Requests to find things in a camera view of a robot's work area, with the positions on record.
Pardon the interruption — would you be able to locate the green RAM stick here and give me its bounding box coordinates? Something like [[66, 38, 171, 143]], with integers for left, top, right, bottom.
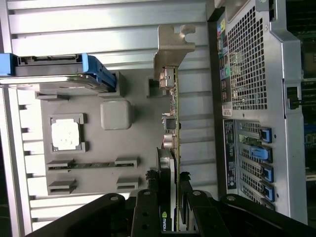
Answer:
[[48, 161, 138, 171]]

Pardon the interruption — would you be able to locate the grey plastic parts rack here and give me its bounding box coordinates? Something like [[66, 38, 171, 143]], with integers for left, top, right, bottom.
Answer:
[[36, 70, 161, 198]]

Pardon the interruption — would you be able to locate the silver CPU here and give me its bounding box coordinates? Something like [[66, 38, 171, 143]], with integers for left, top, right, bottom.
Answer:
[[51, 119, 81, 151]]

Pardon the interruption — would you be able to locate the open black PC case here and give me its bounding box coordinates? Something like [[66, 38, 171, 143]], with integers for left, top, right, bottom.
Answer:
[[207, 0, 316, 225]]

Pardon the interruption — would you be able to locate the hard disk drive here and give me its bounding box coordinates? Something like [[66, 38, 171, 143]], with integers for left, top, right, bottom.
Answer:
[[0, 53, 117, 93]]

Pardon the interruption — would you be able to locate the silver hard disk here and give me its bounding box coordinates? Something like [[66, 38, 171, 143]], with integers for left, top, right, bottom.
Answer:
[[0, 55, 99, 89]]

